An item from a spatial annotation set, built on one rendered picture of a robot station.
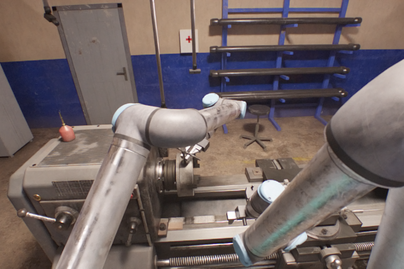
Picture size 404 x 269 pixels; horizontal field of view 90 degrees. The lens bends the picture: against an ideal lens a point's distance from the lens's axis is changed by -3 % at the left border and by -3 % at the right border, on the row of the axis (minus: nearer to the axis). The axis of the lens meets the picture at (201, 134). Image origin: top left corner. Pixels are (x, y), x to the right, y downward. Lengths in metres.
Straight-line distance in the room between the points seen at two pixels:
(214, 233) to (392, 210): 0.97
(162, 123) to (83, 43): 3.83
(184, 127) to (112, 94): 3.85
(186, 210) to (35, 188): 0.89
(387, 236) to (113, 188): 0.59
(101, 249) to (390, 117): 0.63
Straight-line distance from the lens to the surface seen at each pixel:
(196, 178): 1.20
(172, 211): 1.57
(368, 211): 1.72
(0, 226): 3.26
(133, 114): 0.64
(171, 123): 0.58
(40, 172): 1.17
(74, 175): 1.08
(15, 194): 1.28
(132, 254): 1.31
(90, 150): 1.16
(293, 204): 0.42
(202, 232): 1.30
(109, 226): 0.64
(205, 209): 1.56
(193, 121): 0.60
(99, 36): 4.22
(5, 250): 2.96
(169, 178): 1.19
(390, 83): 0.30
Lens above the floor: 1.90
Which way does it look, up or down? 29 degrees down
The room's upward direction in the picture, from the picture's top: 2 degrees counter-clockwise
